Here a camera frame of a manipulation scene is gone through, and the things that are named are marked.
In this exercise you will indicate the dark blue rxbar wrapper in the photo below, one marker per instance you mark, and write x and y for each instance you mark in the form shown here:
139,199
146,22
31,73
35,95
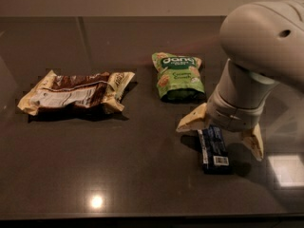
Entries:
214,153

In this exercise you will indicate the green dang snack pouch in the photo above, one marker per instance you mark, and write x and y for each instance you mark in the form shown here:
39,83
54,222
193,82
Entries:
178,76

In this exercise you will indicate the brown cream snack wrapper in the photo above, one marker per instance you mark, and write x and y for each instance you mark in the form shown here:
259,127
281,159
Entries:
55,92

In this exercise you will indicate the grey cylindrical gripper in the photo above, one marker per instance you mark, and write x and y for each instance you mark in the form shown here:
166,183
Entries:
230,114

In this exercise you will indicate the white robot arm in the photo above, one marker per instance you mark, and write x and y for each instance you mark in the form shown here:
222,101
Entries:
264,42

